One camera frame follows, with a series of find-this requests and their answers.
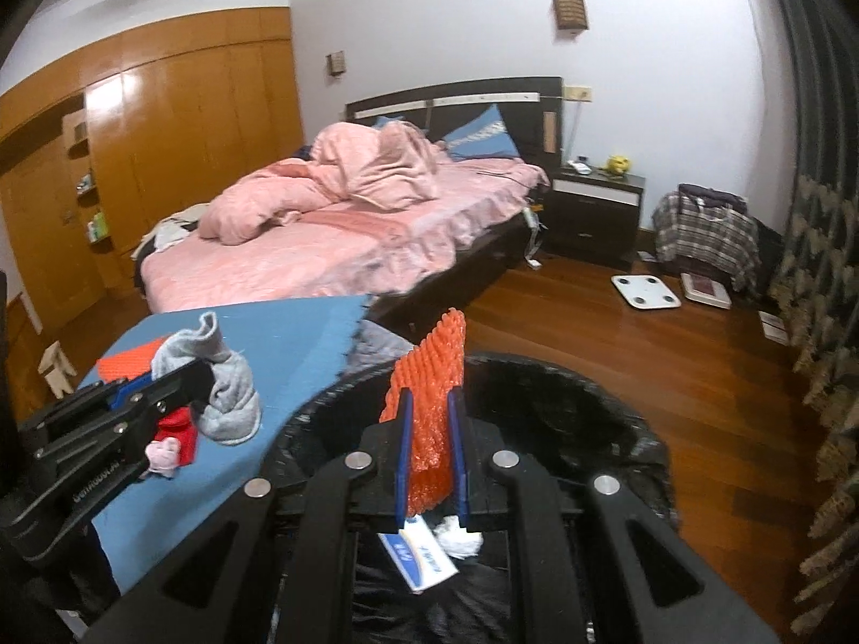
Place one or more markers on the dark nightstand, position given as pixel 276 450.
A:
pixel 590 221

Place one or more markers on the pink duvet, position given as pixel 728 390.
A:
pixel 376 161

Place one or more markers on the white bathroom scale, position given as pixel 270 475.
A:
pixel 644 292

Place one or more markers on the small brown wall lamp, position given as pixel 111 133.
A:
pixel 336 63

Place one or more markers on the grey cloth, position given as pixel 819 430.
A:
pixel 382 349

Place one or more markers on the white booklet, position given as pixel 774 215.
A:
pixel 773 327

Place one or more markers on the dark wooden bed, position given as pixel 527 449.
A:
pixel 335 248

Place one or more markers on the plaid bag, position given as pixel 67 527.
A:
pixel 704 235

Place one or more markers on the black bagged trash bin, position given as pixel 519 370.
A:
pixel 570 409

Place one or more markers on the large blue pillow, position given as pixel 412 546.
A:
pixel 483 134

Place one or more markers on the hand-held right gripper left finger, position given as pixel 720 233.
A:
pixel 402 463

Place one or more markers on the small blue pillow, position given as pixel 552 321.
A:
pixel 386 123

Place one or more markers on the wooden wardrobe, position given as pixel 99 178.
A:
pixel 201 114

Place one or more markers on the small wooden stool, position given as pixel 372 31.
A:
pixel 55 365

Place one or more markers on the white device on nightstand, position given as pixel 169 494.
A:
pixel 579 165

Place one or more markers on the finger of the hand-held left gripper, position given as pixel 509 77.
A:
pixel 131 392
pixel 191 382

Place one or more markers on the large brown wall lamp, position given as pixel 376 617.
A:
pixel 570 12

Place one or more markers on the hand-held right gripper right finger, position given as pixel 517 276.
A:
pixel 458 463

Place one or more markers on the white book on floor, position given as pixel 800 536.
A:
pixel 704 288

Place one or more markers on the blue and white carton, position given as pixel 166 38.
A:
pixel 419 560

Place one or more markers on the white tissue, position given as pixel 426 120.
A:
pixel 458 540

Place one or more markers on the pink pig toy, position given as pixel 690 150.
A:
pixel 164 456

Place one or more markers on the red cloth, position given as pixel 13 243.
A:
pixel 181 433

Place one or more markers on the yellow plush toy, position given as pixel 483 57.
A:
pixel 619 164

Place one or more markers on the pile of clothes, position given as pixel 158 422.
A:
pixel 171 228

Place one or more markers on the orange foam net sleeve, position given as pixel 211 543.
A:
pixel 429 375
pixel 127 362

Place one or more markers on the patterned curtain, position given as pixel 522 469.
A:
pixel 825 214

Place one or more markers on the green container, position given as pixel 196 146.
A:
pixel 98 227

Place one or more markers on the grey sock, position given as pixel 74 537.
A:
pixel 235 402

